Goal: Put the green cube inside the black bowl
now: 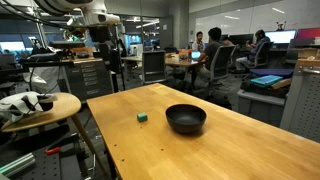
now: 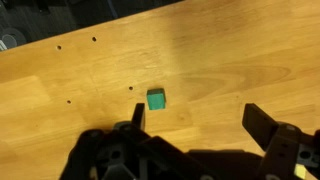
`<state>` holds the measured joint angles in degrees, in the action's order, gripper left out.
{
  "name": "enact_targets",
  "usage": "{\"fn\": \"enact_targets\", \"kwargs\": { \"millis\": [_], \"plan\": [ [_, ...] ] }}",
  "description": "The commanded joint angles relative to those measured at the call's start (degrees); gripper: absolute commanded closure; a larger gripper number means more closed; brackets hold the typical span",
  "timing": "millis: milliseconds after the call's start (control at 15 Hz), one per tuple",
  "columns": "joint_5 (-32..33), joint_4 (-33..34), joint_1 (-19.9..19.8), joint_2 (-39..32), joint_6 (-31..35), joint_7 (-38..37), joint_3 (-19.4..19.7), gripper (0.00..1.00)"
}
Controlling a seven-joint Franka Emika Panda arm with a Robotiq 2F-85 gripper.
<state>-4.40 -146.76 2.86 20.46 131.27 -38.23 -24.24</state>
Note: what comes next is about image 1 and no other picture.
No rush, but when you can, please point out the seated person white shirt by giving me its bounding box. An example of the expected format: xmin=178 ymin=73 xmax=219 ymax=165
xmin=192 ymin=31 xmax=204 ymax=52

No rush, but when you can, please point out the computer monitor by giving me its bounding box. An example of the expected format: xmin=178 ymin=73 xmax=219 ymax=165
xmin=266 ymin=30 xmax=296 ymax=44

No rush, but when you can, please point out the white cloth with black object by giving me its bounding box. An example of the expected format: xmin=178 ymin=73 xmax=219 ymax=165
xmin=0 ymin=91 xmax=58 ymax=122

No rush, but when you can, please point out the teal tablet case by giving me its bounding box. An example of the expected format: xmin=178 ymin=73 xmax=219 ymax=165
xmin=251 ymin=75 xmax=282 ymax=87

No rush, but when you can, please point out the grey storage bin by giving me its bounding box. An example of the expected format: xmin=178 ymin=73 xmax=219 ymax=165
xmin=237 ymin=89 xmax=285 ymax=127

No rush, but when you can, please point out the seated person grey shirt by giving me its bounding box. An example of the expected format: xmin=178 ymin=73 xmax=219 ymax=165
xmin=192 ymin=27 xmax=231 ymax=82

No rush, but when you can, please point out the seated person dark jacket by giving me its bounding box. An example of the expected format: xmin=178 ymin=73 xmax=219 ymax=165
xmin=235 ymin=29 xmax=270 ymax=71

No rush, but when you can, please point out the grey office chair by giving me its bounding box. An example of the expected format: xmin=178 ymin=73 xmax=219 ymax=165
xmin=208 ymin=46 xmax=236 ymax=87

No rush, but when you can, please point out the orange handled clamp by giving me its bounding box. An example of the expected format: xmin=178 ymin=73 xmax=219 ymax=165
xmin=45 ymin=134 xmax=79 ymax=156

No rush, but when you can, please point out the black bowl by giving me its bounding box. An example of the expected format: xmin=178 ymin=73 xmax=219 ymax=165
xmin=165 ymin=104 xmax=207 ymax=134

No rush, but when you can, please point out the small green cube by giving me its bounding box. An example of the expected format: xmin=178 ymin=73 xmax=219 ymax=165
xmin=137 ymin=113 xmax=148 ymax=122

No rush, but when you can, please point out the wooden office desk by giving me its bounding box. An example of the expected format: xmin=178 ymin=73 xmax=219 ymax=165
xmin=121 ymin=53 xmax=201 ymax=84

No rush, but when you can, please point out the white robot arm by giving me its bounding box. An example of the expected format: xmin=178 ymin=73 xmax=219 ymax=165
xmin=34 ymin=0 xmax=120 ymax=26

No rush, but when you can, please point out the aluminium extrusion bar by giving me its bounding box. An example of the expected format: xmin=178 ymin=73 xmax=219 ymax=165
xmin=0 ymin=153 xmax=35 ymax=177

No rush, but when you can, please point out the round wooden side table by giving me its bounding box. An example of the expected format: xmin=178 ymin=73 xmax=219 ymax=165
xmin=1 ymin=92 xmax=109 ymax=176

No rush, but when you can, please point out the grey tool cabinet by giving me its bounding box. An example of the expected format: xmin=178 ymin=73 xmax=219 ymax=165
xmin=65 ymin=59 xmax=113 ymax=102

